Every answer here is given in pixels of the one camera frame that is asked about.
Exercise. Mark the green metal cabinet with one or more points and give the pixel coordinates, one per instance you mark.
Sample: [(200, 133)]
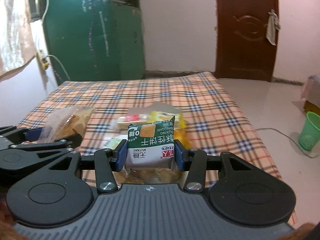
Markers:
[(112, 42)]

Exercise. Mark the clear pastry packet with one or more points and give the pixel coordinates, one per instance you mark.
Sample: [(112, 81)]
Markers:
[(70, 122)]

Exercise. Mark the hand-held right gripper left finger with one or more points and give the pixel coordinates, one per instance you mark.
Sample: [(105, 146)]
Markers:
[(121, 155)]

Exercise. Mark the plaid tablecloth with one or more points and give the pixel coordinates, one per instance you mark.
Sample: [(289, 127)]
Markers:
[(150, 92)]

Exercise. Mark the green plastic basket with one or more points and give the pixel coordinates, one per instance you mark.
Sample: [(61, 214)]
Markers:
[(310, 132)]

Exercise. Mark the yellow biscuit packet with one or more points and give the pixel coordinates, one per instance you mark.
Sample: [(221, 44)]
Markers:
[(162, 116)]

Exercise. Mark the brown wooden door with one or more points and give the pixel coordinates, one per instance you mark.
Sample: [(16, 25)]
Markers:
[(245, 55)]

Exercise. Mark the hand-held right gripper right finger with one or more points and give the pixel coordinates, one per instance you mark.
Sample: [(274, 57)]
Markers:
[(178, 155)]

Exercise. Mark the red white nougat packet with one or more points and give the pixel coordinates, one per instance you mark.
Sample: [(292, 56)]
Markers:
[(132, 118)]

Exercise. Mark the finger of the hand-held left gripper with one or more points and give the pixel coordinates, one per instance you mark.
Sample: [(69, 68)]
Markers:
[(34, 135), (67, 141)]

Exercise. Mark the white cloth on door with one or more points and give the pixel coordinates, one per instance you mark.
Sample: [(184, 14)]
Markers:
[(272, 27)]

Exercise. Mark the beige patterned curtain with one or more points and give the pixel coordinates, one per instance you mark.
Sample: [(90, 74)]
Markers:
[(15, 30)]

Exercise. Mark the green biscuit packet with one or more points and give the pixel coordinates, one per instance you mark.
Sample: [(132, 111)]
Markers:
[(147, 152)]

